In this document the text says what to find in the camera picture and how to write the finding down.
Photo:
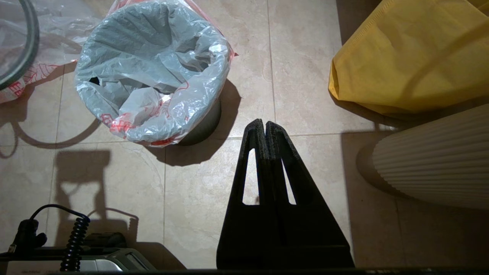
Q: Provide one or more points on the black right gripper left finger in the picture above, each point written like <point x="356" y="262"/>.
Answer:
<point x="244" y="236"/>

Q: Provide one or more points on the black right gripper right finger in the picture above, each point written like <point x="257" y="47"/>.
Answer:
<point x="305" y="236"/>

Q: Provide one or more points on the white bin liner bag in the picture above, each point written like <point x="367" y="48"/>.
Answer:
<point x="153" y="68"/>

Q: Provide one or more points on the grey black robot base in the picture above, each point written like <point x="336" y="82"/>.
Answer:
<point x="107" y="263"/>

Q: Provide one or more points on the yellow fabric bag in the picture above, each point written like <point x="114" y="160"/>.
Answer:
<point x="412" y="57"/>

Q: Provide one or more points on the white pleated round stool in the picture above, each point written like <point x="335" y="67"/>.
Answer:
<point x="439" y="164"/>

